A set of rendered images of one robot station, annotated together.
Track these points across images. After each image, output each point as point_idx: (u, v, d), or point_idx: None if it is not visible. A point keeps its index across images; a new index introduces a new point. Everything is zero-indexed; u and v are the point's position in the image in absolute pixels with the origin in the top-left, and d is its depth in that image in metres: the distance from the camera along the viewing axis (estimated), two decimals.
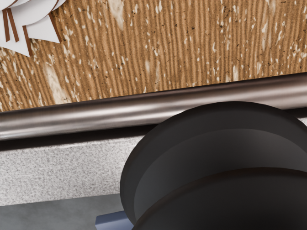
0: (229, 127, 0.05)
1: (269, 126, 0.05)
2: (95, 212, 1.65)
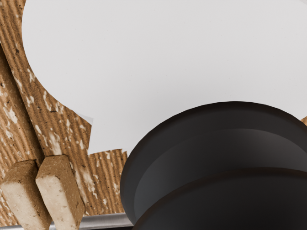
0: (229, 127, 0.05)
1: (269, 126, 0.05)
2: None
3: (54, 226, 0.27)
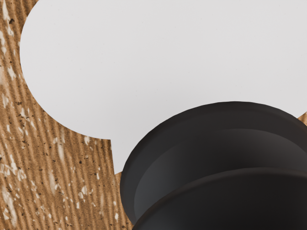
0: (229, 127, 0.05)
1: (269, 126, 0.05)
2: None
3: None
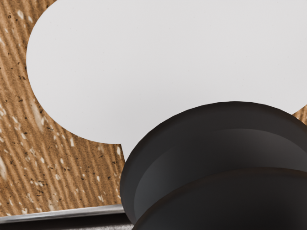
0: (229, 127, 0.05)
1: (269, 126, 0.05)
2: None
3: None
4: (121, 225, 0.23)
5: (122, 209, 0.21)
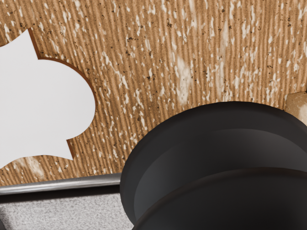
0: (229, 127, 0.05)
1: (269, 126, 0.05)
2: None
3: None
4: (19, 202, 0.34)
5: (14, 190, 0.33)
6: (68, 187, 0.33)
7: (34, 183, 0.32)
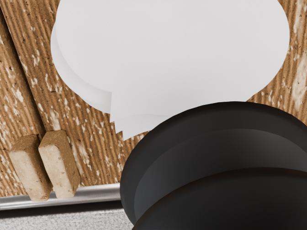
0: (229, 127, 0.05)
1: (269, 126, 0.05)
2: None
3: (54, 198, 0.31)
4: None
5: None
6: None
7: None
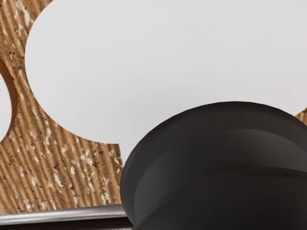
0: (229, 127, 0.05)
1: (269, 126, 0.05)
2: None
3: None
4: None
5: None
6: None
7: None
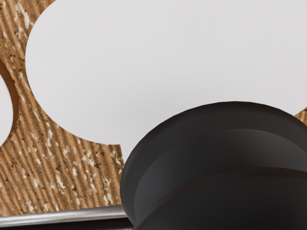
0: (229, 127, 0.05)
1: (269, 126, 0.05)
2: None
3: None
4: None
5: None
6: (1, 225, 0.22)
7: None
